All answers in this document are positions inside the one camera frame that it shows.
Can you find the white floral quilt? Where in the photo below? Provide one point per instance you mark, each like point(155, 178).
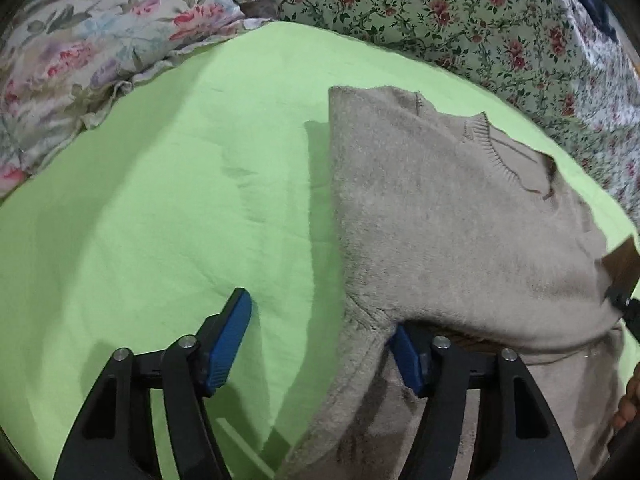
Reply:
point(450, 10)

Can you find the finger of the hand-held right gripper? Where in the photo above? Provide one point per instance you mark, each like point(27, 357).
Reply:
point(629, 312)

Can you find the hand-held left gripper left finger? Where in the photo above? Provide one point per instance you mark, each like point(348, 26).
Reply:
point(231, 337)

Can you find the ruffled floral pillow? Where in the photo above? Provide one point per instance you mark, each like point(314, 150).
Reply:
point(85, 55)

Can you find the beige knit sweater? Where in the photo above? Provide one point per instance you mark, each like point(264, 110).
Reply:
point(440, 220)

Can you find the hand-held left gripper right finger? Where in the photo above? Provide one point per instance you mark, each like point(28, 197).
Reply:
point(404, 355)

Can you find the green bed sheet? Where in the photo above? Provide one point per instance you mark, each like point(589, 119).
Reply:
point(150, 220)

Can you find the person's right hand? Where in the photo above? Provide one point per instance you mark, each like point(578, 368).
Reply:
point(631, 400)

